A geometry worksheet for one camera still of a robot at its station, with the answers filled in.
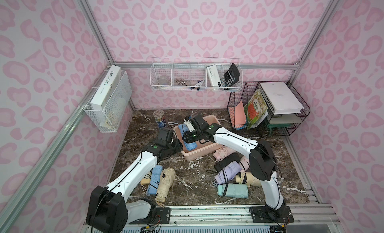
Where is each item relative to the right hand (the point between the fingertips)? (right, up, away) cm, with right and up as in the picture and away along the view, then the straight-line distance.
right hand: (183, 137), depth 88 cm
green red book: (+48, +18, +12) cm, 53 cm away
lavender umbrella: (+25, -19, -6) cm, 32 cm away
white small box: (+19, +38, +4) cm, 42 cm away
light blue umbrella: (+4, -4, -4) cm, 7 cm away
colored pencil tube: (-14, +11, +3) cm, 18 cm away
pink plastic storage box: (+11, -6, -6) cm, 14 cm away
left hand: (-1, -3, -4) cm, 5 cm away
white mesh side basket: (-37, +13, -4) cm, 39 cm away
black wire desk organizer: (+62, +7, +13) cm, 64 cm away
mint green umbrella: (+27, -26, -10) cm, 39 cm away
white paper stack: (+61, +23, +5) cm, 66 cm away
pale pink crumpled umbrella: (+23, -9, +1) cm, 25 cm away
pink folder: (+40, +14, +24) cm, 49 cm away
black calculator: (+29, +37, +4) cm, 48 cm away
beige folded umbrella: (-7, -19, -10) cm, 22 cm away
